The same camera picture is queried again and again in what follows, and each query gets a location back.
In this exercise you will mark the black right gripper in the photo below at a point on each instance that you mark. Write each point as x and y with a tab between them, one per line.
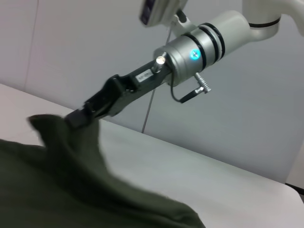
133	88

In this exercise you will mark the dark green FREE T-shirt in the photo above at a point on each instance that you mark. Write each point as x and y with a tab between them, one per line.
59	185

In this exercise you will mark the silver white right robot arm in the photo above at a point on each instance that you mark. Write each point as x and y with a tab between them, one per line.
213	40

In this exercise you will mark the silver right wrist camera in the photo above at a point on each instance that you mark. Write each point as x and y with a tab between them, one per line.
156	9

